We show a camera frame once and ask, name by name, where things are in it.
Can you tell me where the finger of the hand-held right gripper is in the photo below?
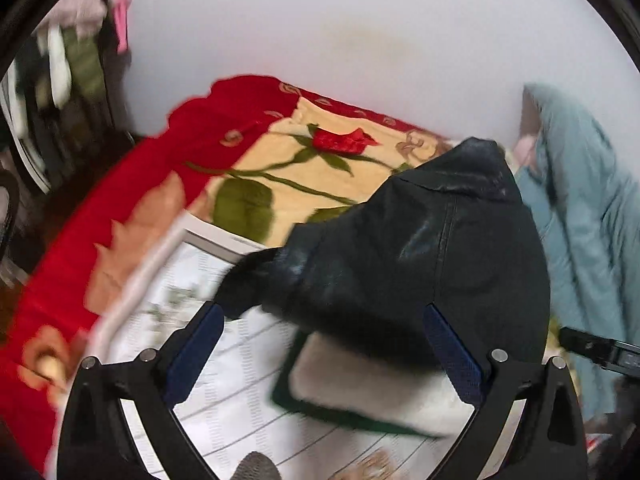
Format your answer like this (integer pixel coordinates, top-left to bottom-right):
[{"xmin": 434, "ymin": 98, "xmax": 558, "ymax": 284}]
[{"xmin": 557, "ymin": 326, "xmax": 640, "ymax": 377}]

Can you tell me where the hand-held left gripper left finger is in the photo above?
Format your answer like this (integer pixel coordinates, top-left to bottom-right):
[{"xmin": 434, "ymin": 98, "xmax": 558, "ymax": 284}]
[{"xmin": 57, "ymin": 301, "xmax": 226, "ymax": 480}]

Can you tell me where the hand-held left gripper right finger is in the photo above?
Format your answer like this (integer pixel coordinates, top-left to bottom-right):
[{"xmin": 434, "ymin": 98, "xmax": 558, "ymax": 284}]
[{"xmin": 421, "ymin": 302, "xmax": 587, "ymax": 480}]

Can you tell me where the black leather jacket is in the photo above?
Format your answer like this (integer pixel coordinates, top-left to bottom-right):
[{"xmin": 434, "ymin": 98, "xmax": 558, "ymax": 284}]
[{"xmin": 217, "ymin": 137, "xmax": 551, "ymax": 378}]

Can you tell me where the white quilted floral mat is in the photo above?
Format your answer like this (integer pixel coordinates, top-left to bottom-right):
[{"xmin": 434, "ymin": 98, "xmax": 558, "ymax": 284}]
[{"xmin": 45, "ymin": 212, "xmax": 501, "ymax": 480}]

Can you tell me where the white fluffy folded garment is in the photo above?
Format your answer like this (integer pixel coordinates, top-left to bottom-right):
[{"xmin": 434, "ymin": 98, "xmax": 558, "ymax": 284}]
[{"xmin": 290, "ymin": 332, "xmax": 476, "ymax": 437}]

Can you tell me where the blue duvet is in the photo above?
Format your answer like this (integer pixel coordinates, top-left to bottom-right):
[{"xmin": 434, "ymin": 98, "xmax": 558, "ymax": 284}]
[{"xmin": 514, "ymin": 82, "xmax": 640, "ymax": 423}]

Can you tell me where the grey fluffy cuff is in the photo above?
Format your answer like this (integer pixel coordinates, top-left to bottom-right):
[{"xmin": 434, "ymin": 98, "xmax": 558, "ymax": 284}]
[{"xmin": 235, "ymin": 451, "xmax": 282, "ymax": 480}]

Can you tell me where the red floral blanket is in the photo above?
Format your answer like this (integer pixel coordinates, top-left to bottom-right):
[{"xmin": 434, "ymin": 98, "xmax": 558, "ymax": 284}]
[{"xmin": 0, "ymin": 75, "xmax": 453, "ymax": 480}]

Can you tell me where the pink cloth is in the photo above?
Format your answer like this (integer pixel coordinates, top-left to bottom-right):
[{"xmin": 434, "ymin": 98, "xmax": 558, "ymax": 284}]
[{"xmin": 515, "ymin": 134, "xmax": 540, "ymax": 162}]

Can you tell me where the olive puffer jacket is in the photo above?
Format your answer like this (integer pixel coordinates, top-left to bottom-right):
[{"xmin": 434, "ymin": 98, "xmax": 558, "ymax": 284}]
[{"xmin": 62, "ymin": 27, "xmax": 109, "ymax": 107}]

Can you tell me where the white puffer jacket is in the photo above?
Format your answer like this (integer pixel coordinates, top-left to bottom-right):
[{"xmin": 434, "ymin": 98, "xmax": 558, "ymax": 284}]
[{"xmin": 44, "ymin": 25, "xmax": 74, "ymax": 108}]

